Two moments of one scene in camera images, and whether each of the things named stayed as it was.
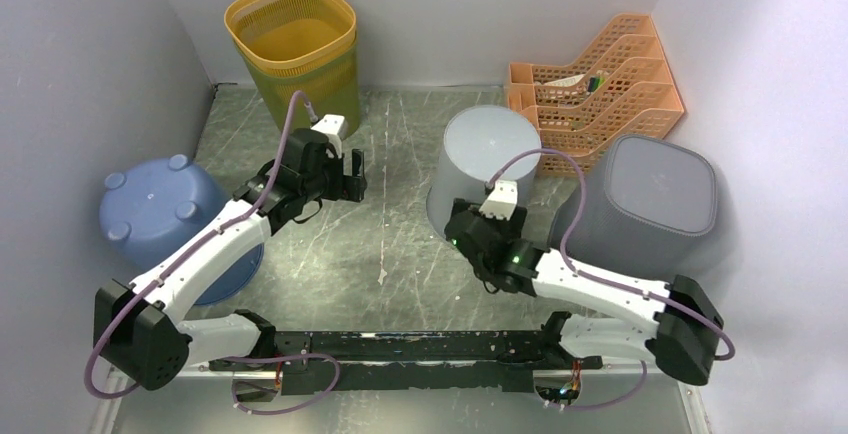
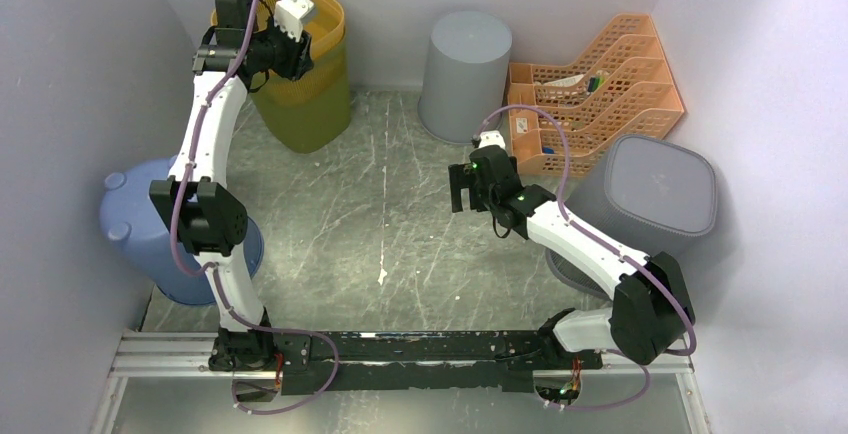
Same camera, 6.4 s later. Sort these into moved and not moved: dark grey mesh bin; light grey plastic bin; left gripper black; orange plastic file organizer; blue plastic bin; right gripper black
Moved: right gripper black; light grey plastic bin; left gripper black
Not moved: blue plastic bin; dark grey mesh bin; orange plastic file organizer
